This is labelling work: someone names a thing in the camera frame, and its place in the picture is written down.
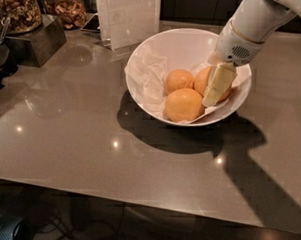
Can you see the blue grey object on floor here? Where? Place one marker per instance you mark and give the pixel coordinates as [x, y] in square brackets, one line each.
[10, 228]

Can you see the clear acrylic sign holder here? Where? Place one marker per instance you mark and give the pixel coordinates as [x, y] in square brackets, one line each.
[125, 23]

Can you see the orange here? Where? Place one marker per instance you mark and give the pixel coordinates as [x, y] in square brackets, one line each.
[177, 79]
[201, 81]
[183, 105]

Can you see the glass jar of nuts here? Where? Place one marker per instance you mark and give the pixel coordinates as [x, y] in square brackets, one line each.
[24, 15]

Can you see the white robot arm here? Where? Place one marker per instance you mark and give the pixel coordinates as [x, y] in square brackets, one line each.
[257, 19]

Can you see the white ceramic bowl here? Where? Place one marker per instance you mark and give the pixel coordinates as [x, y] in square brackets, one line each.
[183, 38]

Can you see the metal serving spoon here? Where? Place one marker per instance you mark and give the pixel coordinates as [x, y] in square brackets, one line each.
[5, 24]

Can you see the white paper liner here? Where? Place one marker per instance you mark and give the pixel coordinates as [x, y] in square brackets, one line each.
[148, 66]

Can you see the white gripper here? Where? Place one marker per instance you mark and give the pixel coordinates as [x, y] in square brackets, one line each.
[234, 47]

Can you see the glass bowl of walnuts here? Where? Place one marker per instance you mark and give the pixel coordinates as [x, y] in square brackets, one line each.
[71, 12]

